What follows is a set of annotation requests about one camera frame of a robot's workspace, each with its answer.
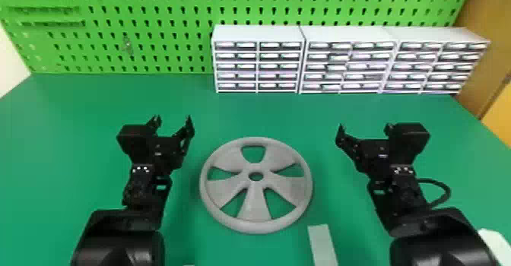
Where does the white panel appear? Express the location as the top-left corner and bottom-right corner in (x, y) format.
(0, 21), (33, 100)

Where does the black cable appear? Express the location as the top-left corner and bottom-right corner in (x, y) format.
(416, 177), (452, 210)

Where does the white drawer cabinet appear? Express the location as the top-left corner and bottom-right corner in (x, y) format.
(382, 25), (491, 96)
(211, 24), (306, 95)
(299, 24), (400, 96)

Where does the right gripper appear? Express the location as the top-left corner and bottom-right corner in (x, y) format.
(335, 122), (395, 182)

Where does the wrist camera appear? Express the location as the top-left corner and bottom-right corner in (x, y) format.
(389, 122), (431, 166)
(116, 124), (160, 166)

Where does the grey wheel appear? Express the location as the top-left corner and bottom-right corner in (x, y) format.
(198, 136), (315, 236)

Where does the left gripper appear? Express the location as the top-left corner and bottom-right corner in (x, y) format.
(144, 114), (196, 178)

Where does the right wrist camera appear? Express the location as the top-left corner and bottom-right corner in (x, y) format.
(389, 122), (431, 166)

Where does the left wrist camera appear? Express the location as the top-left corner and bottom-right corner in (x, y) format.
(116, 124), (160, 166)

